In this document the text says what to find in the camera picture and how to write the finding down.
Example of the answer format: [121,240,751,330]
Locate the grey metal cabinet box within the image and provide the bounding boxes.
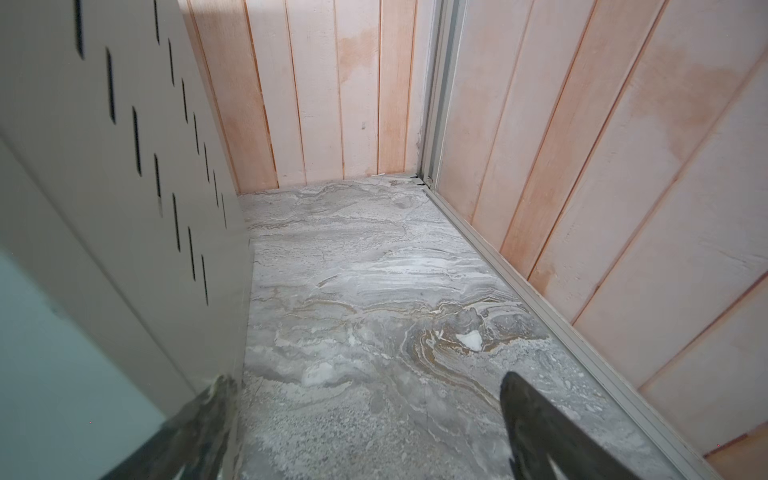
[0,0,253,480]

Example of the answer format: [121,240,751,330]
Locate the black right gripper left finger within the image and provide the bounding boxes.
[103,375,238,479]

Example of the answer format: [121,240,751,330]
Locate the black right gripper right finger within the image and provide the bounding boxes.
[500,371,637,479]

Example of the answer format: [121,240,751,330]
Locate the aluminium frame rail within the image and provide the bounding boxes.
[419,1,720,479]

